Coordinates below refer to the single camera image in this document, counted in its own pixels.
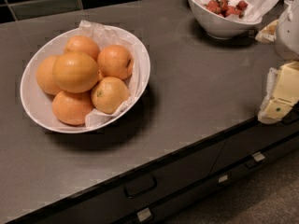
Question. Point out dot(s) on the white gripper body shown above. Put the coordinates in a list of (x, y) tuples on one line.
[(288, 34)]

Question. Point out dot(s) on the white bowl with oranges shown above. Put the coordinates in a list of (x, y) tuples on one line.
[(37, 103)]

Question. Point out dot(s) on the drawer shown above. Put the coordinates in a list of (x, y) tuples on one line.
[(120, 197), (250, 192), (247, 142)]

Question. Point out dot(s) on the red strawberries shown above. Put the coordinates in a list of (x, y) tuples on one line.
[(224, 9)]

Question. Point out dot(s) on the white paper liner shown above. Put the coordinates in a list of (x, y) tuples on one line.
[(104, 36)]

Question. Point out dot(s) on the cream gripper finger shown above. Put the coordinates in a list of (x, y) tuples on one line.
[(268, 33), (282, 93)]

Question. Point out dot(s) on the left upper drawer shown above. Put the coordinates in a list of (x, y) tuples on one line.
[(120, 197)]

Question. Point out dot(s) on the right upper drawer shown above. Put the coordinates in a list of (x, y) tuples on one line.
[(247, 142)]

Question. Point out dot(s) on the lower drawer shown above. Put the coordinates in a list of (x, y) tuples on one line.
[(250, 192)]

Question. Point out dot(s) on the white bowl with strawberries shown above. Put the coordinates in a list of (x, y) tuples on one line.
[(223, 27)]

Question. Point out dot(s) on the orange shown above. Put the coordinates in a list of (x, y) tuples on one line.
[(72, 108), (44, 76), (109, 94), (75, 72), (82, 43), (115, 61)]

